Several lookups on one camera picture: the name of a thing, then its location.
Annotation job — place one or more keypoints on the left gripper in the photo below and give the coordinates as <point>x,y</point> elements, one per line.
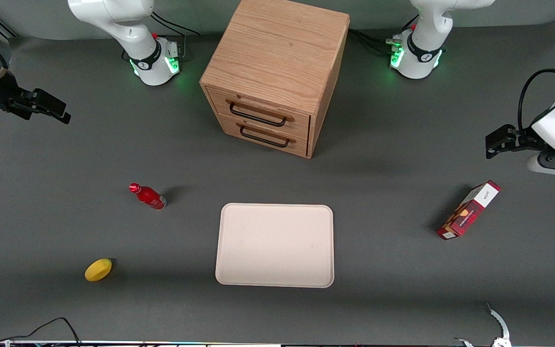
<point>523,138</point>

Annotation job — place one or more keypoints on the red coke bottle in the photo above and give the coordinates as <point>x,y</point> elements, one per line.
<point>150,196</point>

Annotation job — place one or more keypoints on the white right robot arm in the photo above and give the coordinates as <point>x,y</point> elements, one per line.
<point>113,21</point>

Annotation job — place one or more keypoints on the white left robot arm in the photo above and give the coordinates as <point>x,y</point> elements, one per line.
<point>427,48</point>

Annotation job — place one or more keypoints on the beige rectangular tray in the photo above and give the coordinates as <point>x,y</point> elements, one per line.
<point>275,246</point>

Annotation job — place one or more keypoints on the red and white carton box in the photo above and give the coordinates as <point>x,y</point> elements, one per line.
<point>468,212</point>

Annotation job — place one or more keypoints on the yellow lemon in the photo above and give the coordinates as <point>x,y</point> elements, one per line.
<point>98,270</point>

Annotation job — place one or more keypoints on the wooden drawer cabinet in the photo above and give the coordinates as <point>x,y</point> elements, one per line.
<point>277,43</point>

